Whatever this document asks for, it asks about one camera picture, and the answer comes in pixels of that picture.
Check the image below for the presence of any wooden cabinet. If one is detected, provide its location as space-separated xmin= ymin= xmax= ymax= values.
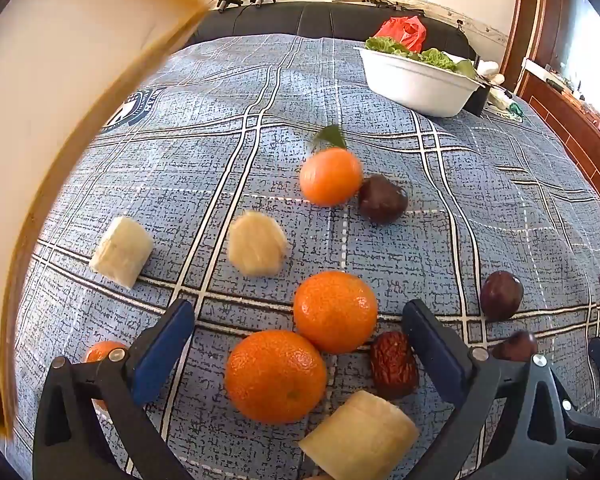
xmin=500 ymin=0 xmax=600 ymax=241

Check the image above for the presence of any peeled banana piece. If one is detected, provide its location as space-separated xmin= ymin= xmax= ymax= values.
xmin=227 ymin=210 xmax=291 ymax=278

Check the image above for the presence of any blue plaid bedsheet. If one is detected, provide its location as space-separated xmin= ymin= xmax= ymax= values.
xmin=10 ymin=34 xmax=600 ymax=480

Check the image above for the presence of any red plastic bag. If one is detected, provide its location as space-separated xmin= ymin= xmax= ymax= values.
xmin=375 ymin=16 xmax=428 ymax=53

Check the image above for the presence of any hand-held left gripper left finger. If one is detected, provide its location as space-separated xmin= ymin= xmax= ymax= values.
xmin=32 ymin=299 xmax=196 ymax=480

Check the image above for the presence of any mandarin with green leaf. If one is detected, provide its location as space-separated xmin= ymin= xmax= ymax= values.
xmin=299 ymin=124 xmax=365 ymax=208

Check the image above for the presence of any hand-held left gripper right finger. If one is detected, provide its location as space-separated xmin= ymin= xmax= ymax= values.
xmin=401 ymin=299 xmax=581 ymax=480

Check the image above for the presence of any black box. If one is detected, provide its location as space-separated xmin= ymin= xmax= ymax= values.
xmin=462 ymin=85 xmax=491 ymax=117

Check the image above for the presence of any white bowl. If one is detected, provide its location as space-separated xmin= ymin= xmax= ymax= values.
xmin=354 ymin=46 xmax=486 ymax=118

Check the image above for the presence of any yellow tray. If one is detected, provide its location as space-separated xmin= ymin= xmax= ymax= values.
xmin=0 ymin=0 xmax=216 ymax=436

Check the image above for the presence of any red wrinkled jujube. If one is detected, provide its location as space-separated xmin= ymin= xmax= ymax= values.
xmin=369 ymin=331 xmax=421 ymax=401

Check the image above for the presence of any green lettuce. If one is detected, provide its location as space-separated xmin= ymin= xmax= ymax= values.
xmin=365 ymin=35 xmax=478 ymax=78

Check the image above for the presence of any black headboard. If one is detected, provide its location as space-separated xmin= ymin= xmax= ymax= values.
xmin=185 ymin=2 xmax=478 ymax=61

